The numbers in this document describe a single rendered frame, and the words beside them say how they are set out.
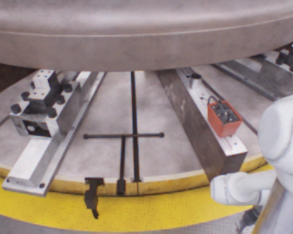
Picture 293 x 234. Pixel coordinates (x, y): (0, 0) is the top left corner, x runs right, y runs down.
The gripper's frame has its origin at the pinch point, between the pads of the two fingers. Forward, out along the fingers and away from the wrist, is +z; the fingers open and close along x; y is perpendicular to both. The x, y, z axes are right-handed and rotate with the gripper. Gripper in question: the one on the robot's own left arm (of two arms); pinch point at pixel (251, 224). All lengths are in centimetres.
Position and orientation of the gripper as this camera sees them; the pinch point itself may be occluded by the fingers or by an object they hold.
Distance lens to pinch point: 126.5
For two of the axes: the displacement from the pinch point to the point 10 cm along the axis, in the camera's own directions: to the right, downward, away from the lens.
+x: -9.3, 2.4, -2.6
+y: -3.6, -6.4, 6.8
